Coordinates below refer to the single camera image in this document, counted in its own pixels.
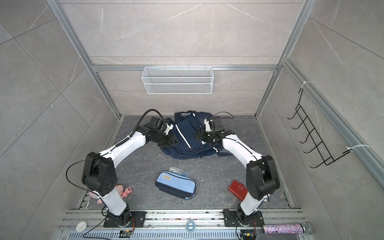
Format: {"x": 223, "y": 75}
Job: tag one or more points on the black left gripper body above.
{"x": 164, "y": 139}

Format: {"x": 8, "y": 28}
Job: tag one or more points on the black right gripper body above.
{"x": 206, "y": 136}

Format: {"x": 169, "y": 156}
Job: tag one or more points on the navy blue student backpack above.
{"x": 186, "y": 126}

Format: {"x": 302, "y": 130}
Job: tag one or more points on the light blue pencil case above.
{"x": 176, "y": 185}

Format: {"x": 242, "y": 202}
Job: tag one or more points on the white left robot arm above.
{"x": 99, "y": 173}

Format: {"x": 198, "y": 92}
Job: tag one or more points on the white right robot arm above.
{"x": 262, "y": 178}

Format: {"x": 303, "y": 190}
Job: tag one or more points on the clear plastic eraser box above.
{"x": 179, "y": 171}

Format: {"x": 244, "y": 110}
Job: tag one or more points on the red wallet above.
{"x": 239, "y": 190}

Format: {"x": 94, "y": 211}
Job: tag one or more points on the pink plush doll red dress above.
{"x": 124, "y": 193}

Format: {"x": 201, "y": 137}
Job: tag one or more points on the clear tape roll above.
{"x": 190, "y": 226}

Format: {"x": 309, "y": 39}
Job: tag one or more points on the white round cap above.
{"x": 81, "y": 227}

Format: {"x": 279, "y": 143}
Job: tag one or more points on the glittery purple tube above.
{"x": 289, "y": 229}

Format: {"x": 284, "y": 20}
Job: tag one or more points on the white wire mesh basket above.
{"x": 178, "y": 80}

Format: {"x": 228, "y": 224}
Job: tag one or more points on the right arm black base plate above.
{"x": 238, "y": 218}

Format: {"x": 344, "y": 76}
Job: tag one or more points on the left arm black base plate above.
{"x": 125, "y": 220}

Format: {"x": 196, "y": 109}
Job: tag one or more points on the black wire hook rack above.
{"x": 313, "y": 136}

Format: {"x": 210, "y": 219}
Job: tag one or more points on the aluminium rail frame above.
{"x": 170, "y": 225}

